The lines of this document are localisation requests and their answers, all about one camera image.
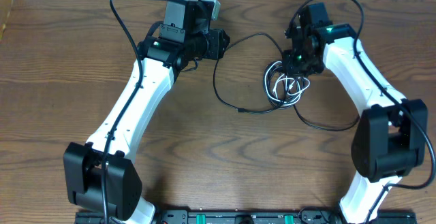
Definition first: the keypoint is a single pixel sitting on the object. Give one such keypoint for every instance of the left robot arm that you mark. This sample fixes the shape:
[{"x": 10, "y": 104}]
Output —
[{"x": 100, "y": 175}]

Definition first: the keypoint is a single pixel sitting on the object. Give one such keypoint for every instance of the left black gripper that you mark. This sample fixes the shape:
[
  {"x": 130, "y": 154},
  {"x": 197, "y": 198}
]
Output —
[{"x": 219, "y": 43}]

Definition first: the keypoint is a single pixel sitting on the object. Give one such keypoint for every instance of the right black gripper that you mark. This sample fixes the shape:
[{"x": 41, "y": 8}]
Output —
[{"x": 298, "y": 66}]

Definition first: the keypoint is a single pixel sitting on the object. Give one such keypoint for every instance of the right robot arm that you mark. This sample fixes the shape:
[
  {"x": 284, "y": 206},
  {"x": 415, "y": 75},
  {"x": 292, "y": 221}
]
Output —
[{"x": 390, "y": 137}]

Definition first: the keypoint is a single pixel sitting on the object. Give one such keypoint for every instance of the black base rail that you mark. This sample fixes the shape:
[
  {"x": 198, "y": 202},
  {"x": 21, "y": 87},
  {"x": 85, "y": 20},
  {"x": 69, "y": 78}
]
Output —
[{"x": 306, "y": 215}]

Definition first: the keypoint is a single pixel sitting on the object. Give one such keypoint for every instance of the wooden board at edge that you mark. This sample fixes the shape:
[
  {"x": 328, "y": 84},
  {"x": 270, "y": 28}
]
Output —
[{"x": 5, "y": 9}]

